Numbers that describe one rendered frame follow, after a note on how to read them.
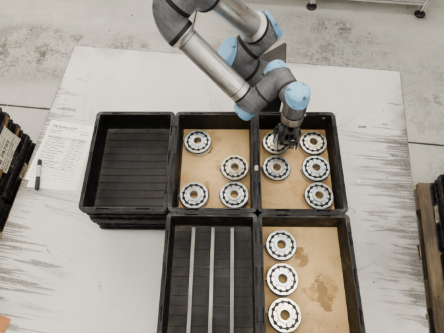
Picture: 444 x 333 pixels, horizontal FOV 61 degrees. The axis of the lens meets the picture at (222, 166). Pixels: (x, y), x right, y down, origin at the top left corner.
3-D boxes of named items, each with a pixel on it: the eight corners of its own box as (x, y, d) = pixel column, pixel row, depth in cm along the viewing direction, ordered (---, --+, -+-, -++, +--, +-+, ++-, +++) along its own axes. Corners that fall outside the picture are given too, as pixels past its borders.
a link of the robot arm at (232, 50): (232, 69, 158) (210, 51, 149) (256, 47, 152) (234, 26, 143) (238, 86, 150) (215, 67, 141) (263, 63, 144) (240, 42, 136)
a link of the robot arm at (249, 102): (131, 20, 107) (248, 129, 125) (154, -10, 102) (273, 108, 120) (141, 10, 117) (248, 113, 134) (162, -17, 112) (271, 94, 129)
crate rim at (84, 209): (98, 114, 144) (96, 111, 142) (176, 115, 144) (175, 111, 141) (79, 213, 127) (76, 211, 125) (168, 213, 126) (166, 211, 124)
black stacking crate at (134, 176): (106, 128, 153) (98, 112, 143) (178, 128, 152) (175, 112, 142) (90, 221, 135) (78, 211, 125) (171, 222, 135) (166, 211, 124)
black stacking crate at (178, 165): (180, 128, 152) (176, 112, 142) (252, 129, 151) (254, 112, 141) (172, 222, 135) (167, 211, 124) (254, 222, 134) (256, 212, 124)
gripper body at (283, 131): (275, 148, 134) (279, 131, 123) (276, 128, 137) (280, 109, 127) (296, 150, 133) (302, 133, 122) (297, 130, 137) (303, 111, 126)
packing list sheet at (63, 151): (47, 119, 169) (47, 119, 168) (97, 124, 167) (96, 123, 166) (22, 186, 154) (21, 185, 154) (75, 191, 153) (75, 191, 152)
